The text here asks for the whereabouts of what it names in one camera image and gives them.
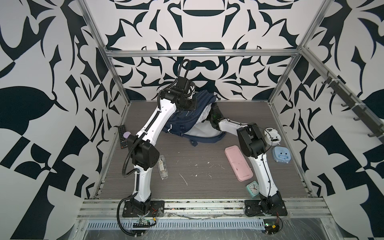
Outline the navy blue student backpack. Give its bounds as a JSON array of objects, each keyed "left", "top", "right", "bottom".
[{"left": 163, "top": 90, "right": 226, "bottom": 147}]

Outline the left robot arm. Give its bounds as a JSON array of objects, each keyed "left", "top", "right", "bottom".
[{"left": 122, "top": 90, "right": 197, "bottom": 214}]

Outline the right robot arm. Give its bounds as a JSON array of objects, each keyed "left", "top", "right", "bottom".
[{"left": 207, "top": 103, "right": 278, "bottom": 211}]

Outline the pink pencil case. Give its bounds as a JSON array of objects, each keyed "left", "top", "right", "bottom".
[{"left": 225, "top": 146, "right": 253, "bottom": 182}]

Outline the clear plastic pen box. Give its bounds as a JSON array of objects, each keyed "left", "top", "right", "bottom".
[{"left": 158, "top": 155, "right": 169, "bottom": 180}]

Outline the small purple bottle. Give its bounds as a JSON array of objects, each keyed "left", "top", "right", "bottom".
[{"left": 123, "top": 132, "right": 131, "bottom": 140}]

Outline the black remote control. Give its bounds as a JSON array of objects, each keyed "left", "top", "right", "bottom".
[{"left": 118, "top": 125, "right": 128, "bottom": 149}]

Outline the light blue small case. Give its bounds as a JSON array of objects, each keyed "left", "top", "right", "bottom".
[{"left": 272, "top": 146, "right": 292, "bottom": 164}]

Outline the green square alarm clock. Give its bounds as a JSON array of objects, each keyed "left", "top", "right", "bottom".
[{"left": 246, "top": 181, "right": 260, "bottom": 198}]

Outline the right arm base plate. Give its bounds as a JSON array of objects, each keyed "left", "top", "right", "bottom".
[{"left": 245, "top": 200, "right": 288, "bottom": 217}]

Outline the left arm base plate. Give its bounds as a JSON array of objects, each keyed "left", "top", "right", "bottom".
[{"left": 122, "top": 200, "right": 165, "bottom": 218}]

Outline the wall hook rail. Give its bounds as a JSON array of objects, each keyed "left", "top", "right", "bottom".
[{"left": 322, "top": 71, "right": 384, "bottom": 144}]

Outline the black corrugated cable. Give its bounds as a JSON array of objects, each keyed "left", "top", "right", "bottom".
[{"left": 116, "top": 194, "right": 157, "bottom": 238}]

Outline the aluminium frame rail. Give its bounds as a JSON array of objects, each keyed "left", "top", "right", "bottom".
[{"left": 77, "top": 198, "right": 332, "bottom": 219}]

